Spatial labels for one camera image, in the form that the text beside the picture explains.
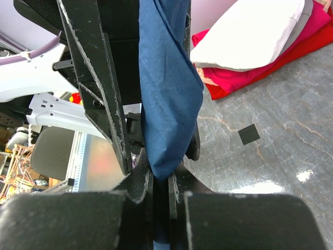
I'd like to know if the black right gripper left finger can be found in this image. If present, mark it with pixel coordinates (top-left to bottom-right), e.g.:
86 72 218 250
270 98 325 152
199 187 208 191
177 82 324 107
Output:
1 151 153 249

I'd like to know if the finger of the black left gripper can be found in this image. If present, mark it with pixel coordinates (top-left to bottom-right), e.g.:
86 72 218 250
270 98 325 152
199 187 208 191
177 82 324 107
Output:
183 1 200 161
57 1 132 174

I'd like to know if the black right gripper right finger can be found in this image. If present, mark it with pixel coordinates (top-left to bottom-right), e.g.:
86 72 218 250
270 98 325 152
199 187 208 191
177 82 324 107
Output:
168 164 326 249

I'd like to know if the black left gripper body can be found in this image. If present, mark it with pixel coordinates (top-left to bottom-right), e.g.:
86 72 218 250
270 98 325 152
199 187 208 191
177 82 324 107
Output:
14 1 140 104

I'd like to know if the blue paper napkin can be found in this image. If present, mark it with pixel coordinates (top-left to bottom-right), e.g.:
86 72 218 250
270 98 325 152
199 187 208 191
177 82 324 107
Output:
138 1 203 180

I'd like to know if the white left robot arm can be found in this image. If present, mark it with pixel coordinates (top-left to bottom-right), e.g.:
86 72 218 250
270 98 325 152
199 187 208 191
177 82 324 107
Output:
1 1 203 179

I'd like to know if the small black square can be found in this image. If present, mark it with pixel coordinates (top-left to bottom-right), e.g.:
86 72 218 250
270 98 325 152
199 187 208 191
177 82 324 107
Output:
238 124 260 145

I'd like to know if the white cloth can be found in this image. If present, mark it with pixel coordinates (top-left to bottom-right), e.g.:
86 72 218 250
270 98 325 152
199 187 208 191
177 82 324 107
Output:
190 1 314 71

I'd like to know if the red folded cloth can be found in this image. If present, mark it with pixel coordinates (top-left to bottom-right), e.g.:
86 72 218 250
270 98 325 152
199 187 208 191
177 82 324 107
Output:
196 1 332 100

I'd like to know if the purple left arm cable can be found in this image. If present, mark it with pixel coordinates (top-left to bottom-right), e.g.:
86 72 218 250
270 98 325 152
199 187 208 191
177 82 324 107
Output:
0 30 65 65

